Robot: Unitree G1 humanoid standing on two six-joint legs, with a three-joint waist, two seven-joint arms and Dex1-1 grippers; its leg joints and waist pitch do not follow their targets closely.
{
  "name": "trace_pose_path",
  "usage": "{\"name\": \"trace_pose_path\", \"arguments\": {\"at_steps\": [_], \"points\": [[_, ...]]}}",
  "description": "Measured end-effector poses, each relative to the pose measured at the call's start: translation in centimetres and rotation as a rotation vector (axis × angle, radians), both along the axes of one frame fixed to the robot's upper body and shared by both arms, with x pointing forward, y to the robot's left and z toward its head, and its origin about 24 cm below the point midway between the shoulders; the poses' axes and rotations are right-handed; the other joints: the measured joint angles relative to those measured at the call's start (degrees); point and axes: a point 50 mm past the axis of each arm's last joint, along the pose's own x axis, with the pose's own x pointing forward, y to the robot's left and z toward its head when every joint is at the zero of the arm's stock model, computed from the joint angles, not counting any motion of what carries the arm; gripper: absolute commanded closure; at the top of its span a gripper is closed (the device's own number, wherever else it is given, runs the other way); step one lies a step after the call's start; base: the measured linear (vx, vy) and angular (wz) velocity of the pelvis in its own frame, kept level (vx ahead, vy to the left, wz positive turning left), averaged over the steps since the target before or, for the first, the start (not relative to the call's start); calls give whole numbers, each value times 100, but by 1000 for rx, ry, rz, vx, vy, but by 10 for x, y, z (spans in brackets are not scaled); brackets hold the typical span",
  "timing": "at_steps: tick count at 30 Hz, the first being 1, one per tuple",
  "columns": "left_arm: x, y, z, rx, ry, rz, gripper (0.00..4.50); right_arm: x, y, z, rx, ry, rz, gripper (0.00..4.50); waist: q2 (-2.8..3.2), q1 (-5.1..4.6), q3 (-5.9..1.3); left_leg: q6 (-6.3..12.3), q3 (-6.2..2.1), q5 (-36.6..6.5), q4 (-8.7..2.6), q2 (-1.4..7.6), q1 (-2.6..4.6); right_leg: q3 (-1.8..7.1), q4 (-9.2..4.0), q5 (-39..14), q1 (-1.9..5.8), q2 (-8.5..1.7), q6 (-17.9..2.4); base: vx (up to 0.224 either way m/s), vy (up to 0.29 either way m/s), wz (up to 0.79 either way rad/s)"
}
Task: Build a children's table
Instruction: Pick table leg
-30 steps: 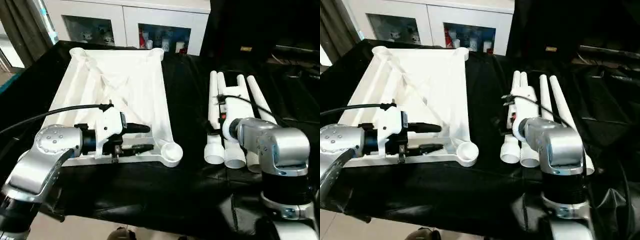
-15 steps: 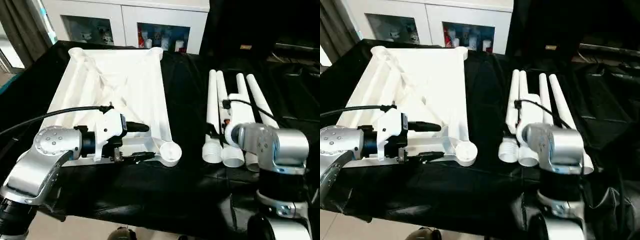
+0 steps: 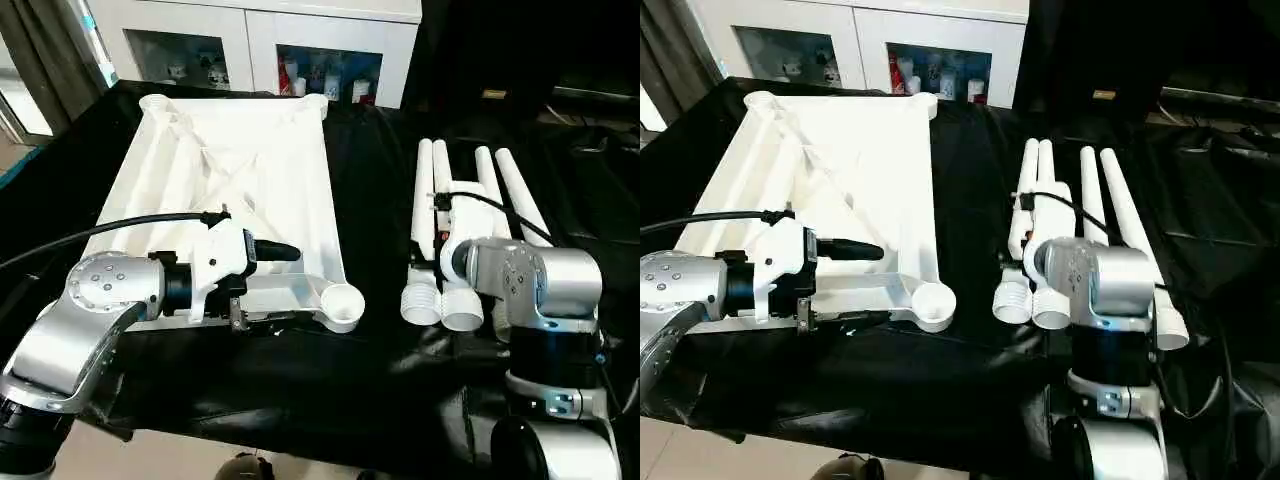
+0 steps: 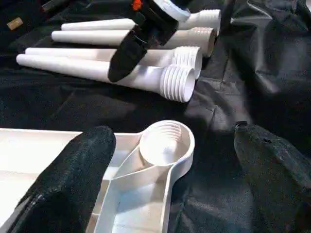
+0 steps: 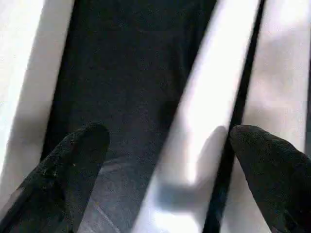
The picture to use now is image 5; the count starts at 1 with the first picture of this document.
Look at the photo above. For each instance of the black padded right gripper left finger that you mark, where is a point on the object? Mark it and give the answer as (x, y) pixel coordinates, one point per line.
(53, 189)

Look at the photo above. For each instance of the white plastic table leg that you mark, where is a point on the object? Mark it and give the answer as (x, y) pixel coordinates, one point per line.
(282, 63)
(209, 87)

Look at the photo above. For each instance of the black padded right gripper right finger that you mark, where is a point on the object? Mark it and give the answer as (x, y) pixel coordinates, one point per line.
(282, 184)

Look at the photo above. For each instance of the white plastic table top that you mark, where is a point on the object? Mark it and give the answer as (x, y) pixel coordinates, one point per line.
(24, 73)

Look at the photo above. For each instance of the black mat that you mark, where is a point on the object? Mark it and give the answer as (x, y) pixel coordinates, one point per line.
(126, 73)

